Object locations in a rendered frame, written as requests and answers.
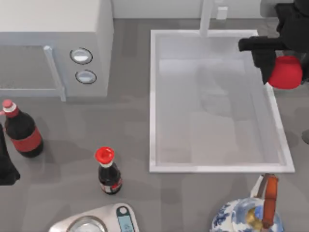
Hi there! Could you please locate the red cup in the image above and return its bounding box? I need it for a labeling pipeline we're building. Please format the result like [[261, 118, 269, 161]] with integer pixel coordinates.
[[267, 56, 304, 90]]

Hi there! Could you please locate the white tap lever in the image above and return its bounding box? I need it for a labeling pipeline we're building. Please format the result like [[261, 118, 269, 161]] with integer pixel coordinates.
[[216, 6, 228, 20]]

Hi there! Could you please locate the white sink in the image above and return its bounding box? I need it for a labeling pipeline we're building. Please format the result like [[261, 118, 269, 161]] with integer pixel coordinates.
[[149, 29, 296, 174]]

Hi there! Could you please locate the tall white tap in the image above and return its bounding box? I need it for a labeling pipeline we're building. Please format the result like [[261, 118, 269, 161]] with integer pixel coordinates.
[[198, 0, 214, 38]]

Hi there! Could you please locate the blue and white teapot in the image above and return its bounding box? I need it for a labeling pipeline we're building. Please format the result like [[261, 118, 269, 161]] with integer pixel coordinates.
[[211, 173, 286, 232]]

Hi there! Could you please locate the small round microwave knob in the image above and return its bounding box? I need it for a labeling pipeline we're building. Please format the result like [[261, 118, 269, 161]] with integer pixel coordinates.
[[75, 69, 98, 85]]

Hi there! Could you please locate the large round microwave knob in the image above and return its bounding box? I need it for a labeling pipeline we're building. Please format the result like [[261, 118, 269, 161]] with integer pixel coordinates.
[[70, 47, 94, 65]]

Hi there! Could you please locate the small dark red-cap bottle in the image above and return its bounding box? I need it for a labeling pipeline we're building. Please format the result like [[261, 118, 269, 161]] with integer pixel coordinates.
[[95, 146, 123, 196]]

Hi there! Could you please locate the pale microwave oven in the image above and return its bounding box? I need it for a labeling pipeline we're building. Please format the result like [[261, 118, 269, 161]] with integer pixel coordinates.
[[0, 0, 114, 102]]

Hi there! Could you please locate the silver kitchen scale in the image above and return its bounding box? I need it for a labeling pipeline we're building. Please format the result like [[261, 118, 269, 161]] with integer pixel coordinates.
[[47, 203, 141, 232]]

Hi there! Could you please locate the grey mesh microwave door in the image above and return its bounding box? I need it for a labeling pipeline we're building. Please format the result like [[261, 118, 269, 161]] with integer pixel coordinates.
[[0, 45, 66, 102]]

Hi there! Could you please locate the large dark red-label bottle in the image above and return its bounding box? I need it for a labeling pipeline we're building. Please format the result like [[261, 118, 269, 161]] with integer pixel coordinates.
[[1, 99, 45, 159]]

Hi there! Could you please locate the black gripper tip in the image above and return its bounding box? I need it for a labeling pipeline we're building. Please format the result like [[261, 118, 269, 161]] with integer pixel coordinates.
[[0, 122, 21, 187]]

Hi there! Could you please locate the pale microwave door handle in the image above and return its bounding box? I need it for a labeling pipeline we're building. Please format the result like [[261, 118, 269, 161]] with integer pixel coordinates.
[[42, 45, 67, 102]]

